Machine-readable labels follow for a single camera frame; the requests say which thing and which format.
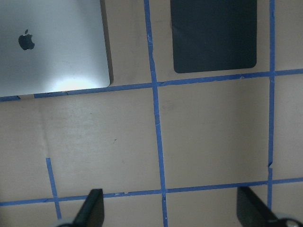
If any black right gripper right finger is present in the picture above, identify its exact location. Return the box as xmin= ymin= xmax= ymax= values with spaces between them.
xmin=236 ymin=186 xmax=303 ymax=227

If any black mousepad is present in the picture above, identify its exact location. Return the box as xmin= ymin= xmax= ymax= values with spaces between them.
xmin=170 ymin=0 xmax=258 ymax=73

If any silver closed laptop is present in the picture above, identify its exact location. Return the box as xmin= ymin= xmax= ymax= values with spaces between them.
xmin=0 ymin=0 xmax=113 ymax=97

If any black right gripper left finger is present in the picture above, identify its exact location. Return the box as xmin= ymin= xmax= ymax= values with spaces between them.
xmin=72 ymin=189 xmax=105 ymax=227

